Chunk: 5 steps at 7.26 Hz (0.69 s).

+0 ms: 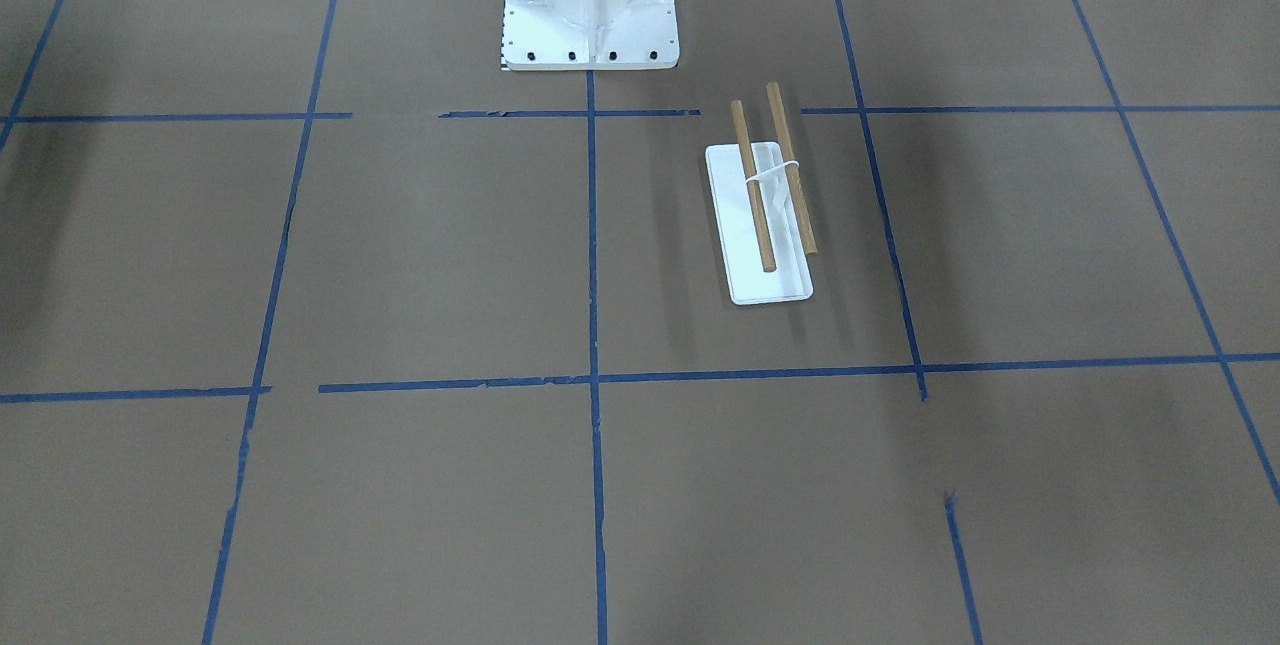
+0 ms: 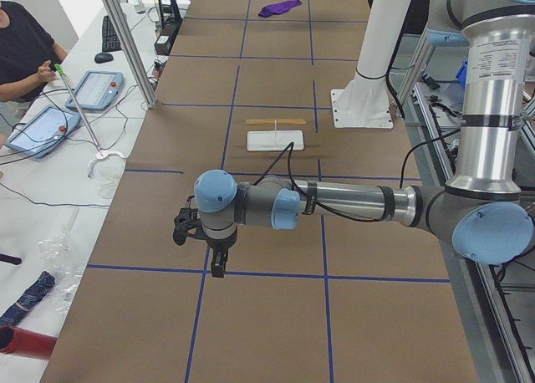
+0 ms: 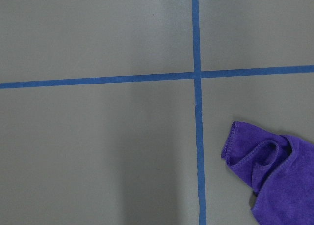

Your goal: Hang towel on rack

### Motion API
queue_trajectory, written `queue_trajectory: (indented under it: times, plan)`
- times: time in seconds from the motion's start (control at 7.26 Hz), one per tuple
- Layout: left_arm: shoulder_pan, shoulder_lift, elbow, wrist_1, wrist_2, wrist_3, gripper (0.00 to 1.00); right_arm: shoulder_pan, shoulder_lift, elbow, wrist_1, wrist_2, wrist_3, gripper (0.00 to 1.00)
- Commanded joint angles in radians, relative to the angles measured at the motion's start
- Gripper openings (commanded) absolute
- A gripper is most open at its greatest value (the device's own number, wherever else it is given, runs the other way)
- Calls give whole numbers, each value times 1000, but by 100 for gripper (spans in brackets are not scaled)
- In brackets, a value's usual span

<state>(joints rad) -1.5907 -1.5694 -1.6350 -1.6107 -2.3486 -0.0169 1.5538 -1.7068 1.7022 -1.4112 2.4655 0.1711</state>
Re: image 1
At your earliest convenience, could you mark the wooden rack dowel near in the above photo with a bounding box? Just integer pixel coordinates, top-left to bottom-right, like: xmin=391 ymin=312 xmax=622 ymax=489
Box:
xmin=730 ymin=99 xmax=777 ymax=273

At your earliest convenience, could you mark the white rack base tray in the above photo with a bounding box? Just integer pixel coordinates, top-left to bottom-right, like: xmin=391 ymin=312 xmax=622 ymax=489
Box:
xmin=704 ymin=142 xmax=814 ymax=306

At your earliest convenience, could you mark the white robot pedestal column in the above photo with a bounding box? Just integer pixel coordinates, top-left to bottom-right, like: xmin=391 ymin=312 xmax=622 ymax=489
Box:
xmin=500 ymin=0 xmax=681 ymax=70

